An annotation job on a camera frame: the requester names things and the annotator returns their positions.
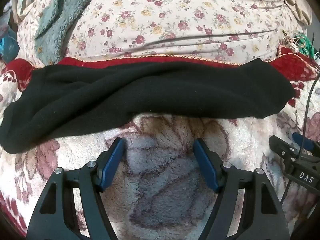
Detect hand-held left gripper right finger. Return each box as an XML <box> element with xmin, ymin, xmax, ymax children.
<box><xmin>193</xmin><ymin>138</ymin><xmax>292</xmax><ymax>240</ymax></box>

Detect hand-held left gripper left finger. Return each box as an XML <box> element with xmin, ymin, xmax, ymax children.
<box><xmin>26</xmin><ymin>137</ymin><xmax>127</xmax><ymax>240</ymax></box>

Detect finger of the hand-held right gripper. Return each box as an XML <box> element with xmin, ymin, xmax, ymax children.
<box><xmin>269</xmin><ymin>135</ymin><xmax>300</xmax><ymax>160</ymax></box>
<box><xmin>292</xmin><ymin>132</ymin><xmax>316</xmax><ymax>153</ymax></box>

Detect black pants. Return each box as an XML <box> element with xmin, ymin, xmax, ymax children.
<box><xmin>0</xmin><ymin>58</ymin><xmax>297</xmax><ymax>154</ymax></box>

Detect red and white plush blanket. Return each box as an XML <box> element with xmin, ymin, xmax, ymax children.
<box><xmin>0</xmin><ymin>54</ymin><xmax>320</xmax><ymax>240</ymax></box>

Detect beige cloth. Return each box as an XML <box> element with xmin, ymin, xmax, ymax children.
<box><xmin>275</xmin><ymin>0</ymin><xmax>313</xmax><ymax>25</ymax></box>

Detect grey-green fleece blanket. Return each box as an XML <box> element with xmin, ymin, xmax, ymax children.
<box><xmin>34</xmin><ymin>0</ymin><xmax>102</xmax><ymax>64</ymax></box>

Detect floral print quilt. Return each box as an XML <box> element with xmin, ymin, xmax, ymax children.
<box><xmin>17</xmin><ymin>0</ymin><xmax>313</xmax><ymax>64</ymax></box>

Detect blue plastic bag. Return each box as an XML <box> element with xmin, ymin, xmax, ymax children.
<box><xmin>0</xmin><ymin>27</ymin><xmax>20</xmax><ymax>58</ymax></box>

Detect beige curtain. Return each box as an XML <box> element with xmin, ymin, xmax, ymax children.
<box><xmin>11</xmin><ymin>0</ymin><xmax>44</xmax><ymax>23</ymax></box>

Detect black cable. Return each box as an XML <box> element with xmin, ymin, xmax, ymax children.
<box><xmin>279</xmin><ymin>75</ymin><xmax>320</xmax><ymax>205</ymax></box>

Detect green cable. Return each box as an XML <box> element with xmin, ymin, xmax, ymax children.
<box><xmin>295</xmin><ymin>34</ymin><xmax>316</xmax><ymax>55</ymax></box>

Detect thin black wires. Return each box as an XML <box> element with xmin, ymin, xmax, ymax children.
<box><xmin>107</xmin><ymin>28</ymin><xmax>278</xmax><ymax>53</ymax></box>

